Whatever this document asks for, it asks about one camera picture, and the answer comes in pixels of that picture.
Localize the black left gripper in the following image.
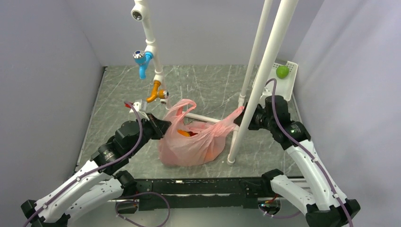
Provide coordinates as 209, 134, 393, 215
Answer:
128, 112, 172, 156

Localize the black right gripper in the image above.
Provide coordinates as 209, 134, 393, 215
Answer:
233, 102, 275, 131

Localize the pink plastic bag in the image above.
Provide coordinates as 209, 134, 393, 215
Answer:
158, 99, 244, 166

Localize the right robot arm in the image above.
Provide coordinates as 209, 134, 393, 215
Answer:
248, 96, 361, 227

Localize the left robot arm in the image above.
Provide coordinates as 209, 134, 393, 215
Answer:
21, 113, 171, 227

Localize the orange fake fruit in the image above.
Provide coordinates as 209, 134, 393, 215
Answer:
177, 130, 197, 137

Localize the green fake lime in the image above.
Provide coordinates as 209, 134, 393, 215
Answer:
276, 65, 289, 79

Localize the orange faucet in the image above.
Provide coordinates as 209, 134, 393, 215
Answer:
146, 80, 169, 103

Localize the white plastic basket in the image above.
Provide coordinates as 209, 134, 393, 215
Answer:
259, 61, 298, 106

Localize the blue faucet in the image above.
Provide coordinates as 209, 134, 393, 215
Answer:
132, 50, 153, 79

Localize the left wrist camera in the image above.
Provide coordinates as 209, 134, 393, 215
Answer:
124, 99, 149, 121

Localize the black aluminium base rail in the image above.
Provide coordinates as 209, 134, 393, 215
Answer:
136, 177, 276, 211

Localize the white PVC pipe frame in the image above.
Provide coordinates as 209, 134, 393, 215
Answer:
131, 0, 300, 165

